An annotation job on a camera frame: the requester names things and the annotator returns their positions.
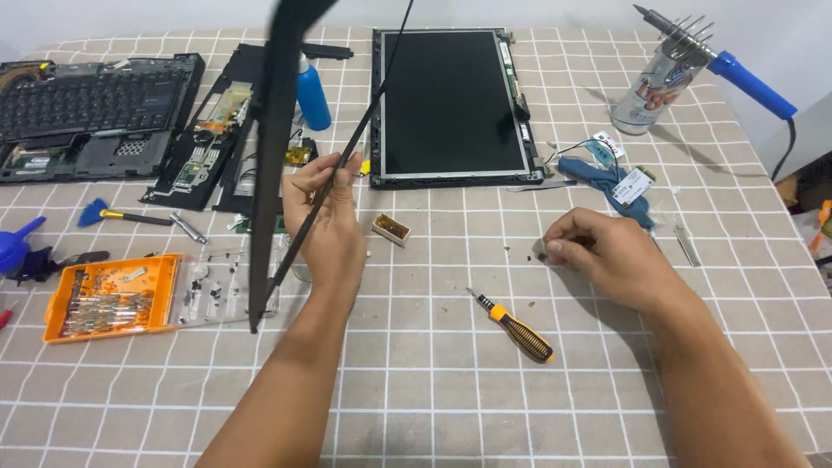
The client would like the blue cloth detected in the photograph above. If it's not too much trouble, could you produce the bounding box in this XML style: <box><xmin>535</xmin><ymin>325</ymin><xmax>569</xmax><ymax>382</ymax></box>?
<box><xmin>558</xmin><ymin>156</ymin><xmax>656</xmax><ymax>230</ymax></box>

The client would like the clear plastic case lid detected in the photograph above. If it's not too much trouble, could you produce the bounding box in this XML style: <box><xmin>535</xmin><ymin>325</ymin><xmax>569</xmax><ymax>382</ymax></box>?
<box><xmin>177</xmin><ymin>247</ymin><xmax>282</xmax><ymax>326</ymax></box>

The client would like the person's right hand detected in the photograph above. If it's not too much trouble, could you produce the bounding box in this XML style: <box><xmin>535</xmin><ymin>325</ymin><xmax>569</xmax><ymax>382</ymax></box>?
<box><xmin>541</xmin><ymin>208</ymin><xmax>685</xmax><ymax>315</ymax></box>

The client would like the flat silver metal strip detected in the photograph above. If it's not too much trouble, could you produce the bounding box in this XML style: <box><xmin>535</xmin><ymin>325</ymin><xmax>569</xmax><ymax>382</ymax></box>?
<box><xmin>506</xmin><ymin>180</ymin><xmax>578</xmax><ymax>193</ymax></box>

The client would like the orange black screwdriver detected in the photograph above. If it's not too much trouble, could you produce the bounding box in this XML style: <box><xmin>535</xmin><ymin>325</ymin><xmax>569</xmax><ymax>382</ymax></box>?
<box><xmin>466</xmin><ymin>287</ymin><xmax>555</xmax><ymax>364</ymax></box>

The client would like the person's left hand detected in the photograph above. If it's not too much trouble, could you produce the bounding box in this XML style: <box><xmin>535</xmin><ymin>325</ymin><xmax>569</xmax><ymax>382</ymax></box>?
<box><xmin>282</xmin><ymin>151</ymin><xmax>368</xmax><ymax>295</ymax></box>

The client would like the black laptop screen bezel frame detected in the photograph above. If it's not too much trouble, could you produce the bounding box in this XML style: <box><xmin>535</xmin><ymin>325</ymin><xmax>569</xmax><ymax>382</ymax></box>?
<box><xmin>247</xmin><ymin>0</ymin><xmax>417</xmax><ymax>335</ymax></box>

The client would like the blue plastic bottle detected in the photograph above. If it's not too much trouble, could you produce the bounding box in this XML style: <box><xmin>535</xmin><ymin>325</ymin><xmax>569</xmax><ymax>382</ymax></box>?
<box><xmin>296</xmin><ymin>52</ymin><xmax>333</xmax><ymax>132</ymax></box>

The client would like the black laptop palmrest cover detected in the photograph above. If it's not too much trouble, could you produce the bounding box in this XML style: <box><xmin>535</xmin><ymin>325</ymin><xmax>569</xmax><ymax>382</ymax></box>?
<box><xmin>140</xmin><ymin>42</ymin><xmax>355</xmax><ymax>215</ymax></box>

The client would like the black soldering iron cable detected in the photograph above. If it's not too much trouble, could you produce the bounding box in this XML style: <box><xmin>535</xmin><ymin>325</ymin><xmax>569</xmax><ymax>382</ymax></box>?
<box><xmin>771</xmin><ymin>117</ymin><xmax>798</xmax><ymax>183</ymax></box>

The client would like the orange screwdriver bit case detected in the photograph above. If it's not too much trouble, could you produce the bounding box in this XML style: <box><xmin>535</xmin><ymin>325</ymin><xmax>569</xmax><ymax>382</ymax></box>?
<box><xmin>43</xmin><ymin>253</ymin><xmax>183</xmax><ymax>344</ymax></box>

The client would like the clutter beside table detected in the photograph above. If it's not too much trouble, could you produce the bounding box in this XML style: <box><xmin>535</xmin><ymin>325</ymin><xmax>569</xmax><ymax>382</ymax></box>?
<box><xmin>775</xmin><ymin>156</ymin><xmax>832</xmax><ymax>287</ymax></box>

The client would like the black laptop base with keyboard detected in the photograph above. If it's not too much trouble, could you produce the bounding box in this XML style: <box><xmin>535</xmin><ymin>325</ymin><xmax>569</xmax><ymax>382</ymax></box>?
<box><xmin>0</xmin><ymin>53</ymin><xmax>206</xmax><ymax>184</ymax></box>

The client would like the blue air blower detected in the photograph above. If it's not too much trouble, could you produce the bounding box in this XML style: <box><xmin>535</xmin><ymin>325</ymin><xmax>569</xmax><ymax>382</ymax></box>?
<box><xmin>0</xmin><ymin>216</ymin><xmax>48</xmax><ymax>275</ymax></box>

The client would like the blue handled soldering iron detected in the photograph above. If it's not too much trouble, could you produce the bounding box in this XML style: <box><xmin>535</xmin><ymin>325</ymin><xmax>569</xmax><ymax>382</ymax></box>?
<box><xmin>633</xmin><ymin>4</ymin><xmax>798</xmax><ymax>121</ymax></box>

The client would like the beige checked tablecloth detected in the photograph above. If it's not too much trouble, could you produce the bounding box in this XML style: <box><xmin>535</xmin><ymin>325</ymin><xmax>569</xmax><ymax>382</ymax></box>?
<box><xmin>0</xmin><ymin>26</ymin><xmax>832</xmax><ymax>468</ymax></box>

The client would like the green circuit board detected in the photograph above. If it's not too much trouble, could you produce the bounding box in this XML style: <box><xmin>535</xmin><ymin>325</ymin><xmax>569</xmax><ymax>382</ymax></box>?
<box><xmin>234</xmin><ymin>214</ymin><xmax>288</xmax><ymax>235</ymax></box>

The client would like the silver beverage can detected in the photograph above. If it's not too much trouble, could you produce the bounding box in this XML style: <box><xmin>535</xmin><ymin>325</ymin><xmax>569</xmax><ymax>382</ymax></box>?
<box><xmin>611</xmin><ymin>47</ymin><xmax>698</xmax><ymax>136</ymax></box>

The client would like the small green wireless card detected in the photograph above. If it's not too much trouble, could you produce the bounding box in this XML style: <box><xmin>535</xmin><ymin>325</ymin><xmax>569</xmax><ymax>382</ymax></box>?
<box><xmin>611</xmin><ymin>165</ymin><xmax>657</xmax><ymax>209</ymax></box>

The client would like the blue bristle brush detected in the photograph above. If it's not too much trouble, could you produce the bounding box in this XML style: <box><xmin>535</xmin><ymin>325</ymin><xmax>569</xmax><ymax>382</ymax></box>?
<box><xmin>77</xmin><ymin>198</ymin><xmax>175</xmax><ymax>229</ymax></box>

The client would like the flat metal bracket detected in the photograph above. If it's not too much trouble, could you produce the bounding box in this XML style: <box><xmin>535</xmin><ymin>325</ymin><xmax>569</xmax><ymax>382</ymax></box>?
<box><xmin>673</xmin><ymin>224</ymin><xmax>702</xmax><ymax>268</ymax></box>

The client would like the laptop LCD screen panel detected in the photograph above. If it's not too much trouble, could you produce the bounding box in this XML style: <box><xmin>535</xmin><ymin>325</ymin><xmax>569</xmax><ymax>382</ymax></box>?
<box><xmin>369</xmin><ymin>27</ymin><xmax>547</xmax><ymax>191</ymax></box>

